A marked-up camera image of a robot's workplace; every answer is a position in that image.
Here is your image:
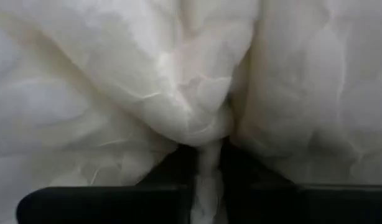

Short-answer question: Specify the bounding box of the large white lace garment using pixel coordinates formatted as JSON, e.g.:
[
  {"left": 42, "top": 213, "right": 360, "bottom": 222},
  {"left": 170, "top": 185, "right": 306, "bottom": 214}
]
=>
[{"left": 0, "top": 0, "right": 382, "bottom": 224}]

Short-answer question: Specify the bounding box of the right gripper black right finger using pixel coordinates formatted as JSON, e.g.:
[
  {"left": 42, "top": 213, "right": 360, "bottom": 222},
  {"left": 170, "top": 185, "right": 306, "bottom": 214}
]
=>
[{"left": 221, "top": 140, "right": 382, "bottom": 224}]

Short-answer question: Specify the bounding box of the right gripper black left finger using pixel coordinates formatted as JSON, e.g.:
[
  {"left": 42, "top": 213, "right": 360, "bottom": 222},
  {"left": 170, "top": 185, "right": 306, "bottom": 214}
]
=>
[{"left": 16, "top": 144, "right": 198, "bottom": 224}]

